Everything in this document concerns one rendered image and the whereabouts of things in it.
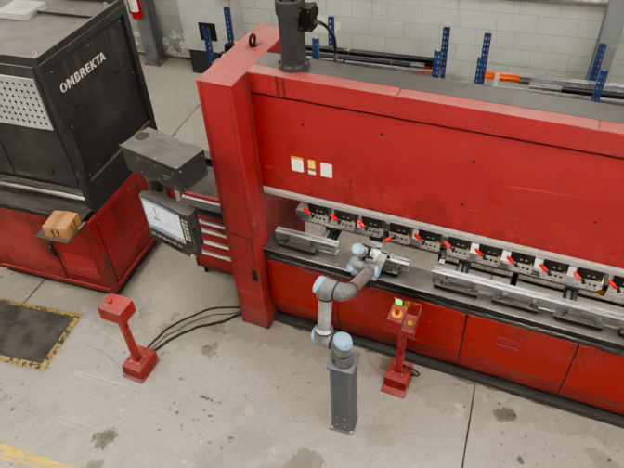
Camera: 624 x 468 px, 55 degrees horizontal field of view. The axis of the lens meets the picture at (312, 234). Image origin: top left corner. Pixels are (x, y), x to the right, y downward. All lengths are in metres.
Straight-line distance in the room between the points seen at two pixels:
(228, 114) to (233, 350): 2.12
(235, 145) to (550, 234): 2.02
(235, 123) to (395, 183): 1.07
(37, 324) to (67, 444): 1.28
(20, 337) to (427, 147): 3.83
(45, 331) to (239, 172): 2.51
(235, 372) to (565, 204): 2.79
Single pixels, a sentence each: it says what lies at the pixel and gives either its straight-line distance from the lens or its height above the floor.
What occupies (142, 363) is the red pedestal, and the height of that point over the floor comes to 0.12.
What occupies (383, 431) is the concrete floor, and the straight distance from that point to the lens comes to 4.59.
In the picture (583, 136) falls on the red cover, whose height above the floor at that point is 2.24.
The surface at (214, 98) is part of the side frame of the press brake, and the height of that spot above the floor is 2.19.
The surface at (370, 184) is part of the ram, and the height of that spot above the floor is 1.62.
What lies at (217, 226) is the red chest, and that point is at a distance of 5.06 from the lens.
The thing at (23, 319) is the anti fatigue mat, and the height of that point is 0.01.
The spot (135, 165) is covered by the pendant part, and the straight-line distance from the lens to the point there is 3.98.
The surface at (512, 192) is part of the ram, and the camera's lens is 3.67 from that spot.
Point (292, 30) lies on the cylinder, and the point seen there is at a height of 2.56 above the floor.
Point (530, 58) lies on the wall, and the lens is 8.03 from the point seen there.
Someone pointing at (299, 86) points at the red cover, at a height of 2.25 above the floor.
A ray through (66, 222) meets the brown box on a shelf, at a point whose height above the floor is 1.10.
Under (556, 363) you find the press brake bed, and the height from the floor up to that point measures 0.52.
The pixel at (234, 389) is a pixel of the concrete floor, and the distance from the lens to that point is 4.84.
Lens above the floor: 4.01
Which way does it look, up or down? 43 degrees down
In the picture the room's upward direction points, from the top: 4 degrees counter-clockwise
